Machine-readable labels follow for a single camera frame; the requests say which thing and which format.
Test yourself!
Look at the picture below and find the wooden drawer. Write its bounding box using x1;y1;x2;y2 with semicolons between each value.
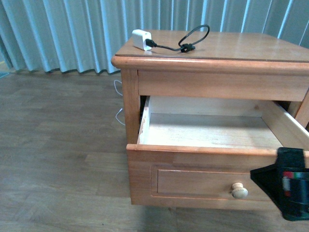
126;96;309;210

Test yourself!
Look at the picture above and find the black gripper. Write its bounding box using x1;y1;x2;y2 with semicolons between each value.
250;147;309;221

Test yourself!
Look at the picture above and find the black charger cable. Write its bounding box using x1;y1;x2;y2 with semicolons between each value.
145;24;211;54

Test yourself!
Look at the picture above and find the wooden nightstand cabinet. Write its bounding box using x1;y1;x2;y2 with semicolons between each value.
112;32;309;144

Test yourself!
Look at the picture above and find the white cable on floor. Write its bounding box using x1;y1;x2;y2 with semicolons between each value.
113;79;126;126

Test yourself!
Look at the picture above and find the white charger block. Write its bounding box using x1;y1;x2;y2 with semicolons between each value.
132;29;152;51

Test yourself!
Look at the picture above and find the pale green curtain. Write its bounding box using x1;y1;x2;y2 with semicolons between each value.
0;0;309;73

